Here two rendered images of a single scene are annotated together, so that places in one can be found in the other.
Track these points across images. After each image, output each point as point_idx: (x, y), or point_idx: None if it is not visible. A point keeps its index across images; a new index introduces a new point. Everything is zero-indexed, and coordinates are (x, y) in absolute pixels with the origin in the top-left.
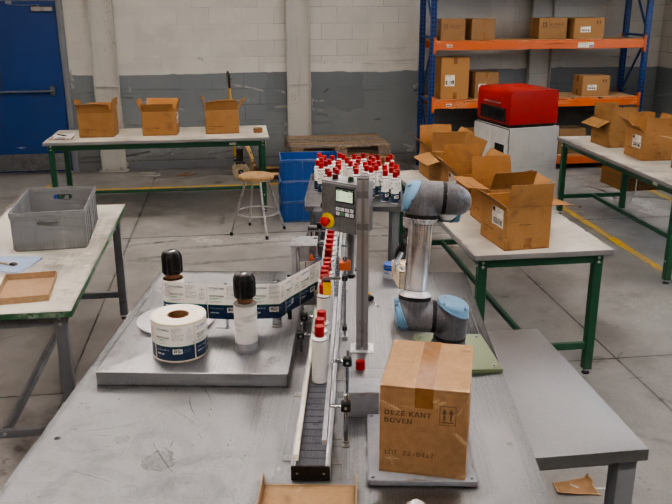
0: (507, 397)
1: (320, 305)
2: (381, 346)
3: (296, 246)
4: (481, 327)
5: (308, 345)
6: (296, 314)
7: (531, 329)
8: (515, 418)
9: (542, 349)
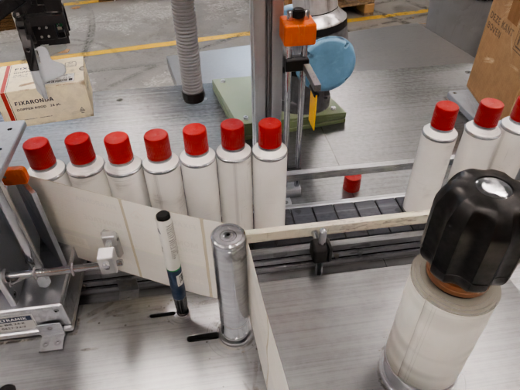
0: (367, 73)
1: (285, 170)
2: (252, 172)
3: (7, 164)
4: (164, 89)
5: (273, 275)
6: (150, 302)
7: (169, 59)
8: (413, 69)
9: (230, 54)
